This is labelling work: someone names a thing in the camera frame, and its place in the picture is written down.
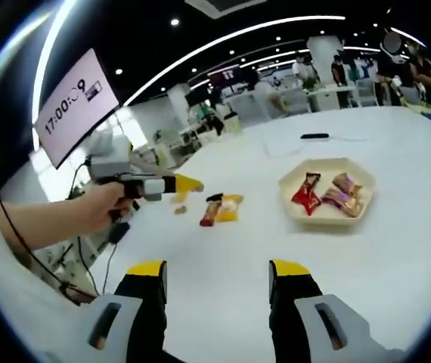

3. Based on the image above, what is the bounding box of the cream hexagonal container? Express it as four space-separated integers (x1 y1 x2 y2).
278 157 376 231

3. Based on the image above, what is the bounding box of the person's left hand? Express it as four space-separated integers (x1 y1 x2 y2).
82 183 134 233

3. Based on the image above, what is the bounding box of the long curved ceiling light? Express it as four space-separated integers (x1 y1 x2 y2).
123 15 348 107
30 0 69 132

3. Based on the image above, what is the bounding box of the tall drink cup dark lid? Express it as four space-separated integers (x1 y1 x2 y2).
225 113 243 134

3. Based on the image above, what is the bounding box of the person's black cable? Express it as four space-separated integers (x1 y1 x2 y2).
0 191 101 299

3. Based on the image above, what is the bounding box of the small red food packet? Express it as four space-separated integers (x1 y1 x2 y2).
292 188 309 207

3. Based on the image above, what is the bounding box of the yellow food packet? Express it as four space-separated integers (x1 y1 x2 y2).
215 194 245 223

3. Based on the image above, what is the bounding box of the white cable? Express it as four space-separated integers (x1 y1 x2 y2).
260 134 370 157

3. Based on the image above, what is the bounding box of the black rounded object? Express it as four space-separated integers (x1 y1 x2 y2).
109 222 130 245

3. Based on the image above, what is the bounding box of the ceiling air vent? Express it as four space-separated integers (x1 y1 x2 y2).
184 0 254 18

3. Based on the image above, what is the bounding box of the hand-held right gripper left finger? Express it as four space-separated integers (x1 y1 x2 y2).
72 259 169 363

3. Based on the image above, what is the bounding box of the brown orange food bar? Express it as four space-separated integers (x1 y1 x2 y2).
199 200 222 228

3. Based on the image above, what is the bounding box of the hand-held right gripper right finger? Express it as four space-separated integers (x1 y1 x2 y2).
268 259 405 363

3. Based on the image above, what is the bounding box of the purple gold food packet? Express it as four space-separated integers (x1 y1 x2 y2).
331 172 364 196
321 188 366 219

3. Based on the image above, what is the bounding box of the large white display screen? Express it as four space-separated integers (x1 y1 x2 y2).
33 47 121 170

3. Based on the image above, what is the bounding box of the person's white shirt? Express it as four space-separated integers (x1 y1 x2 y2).
0 150 99 360

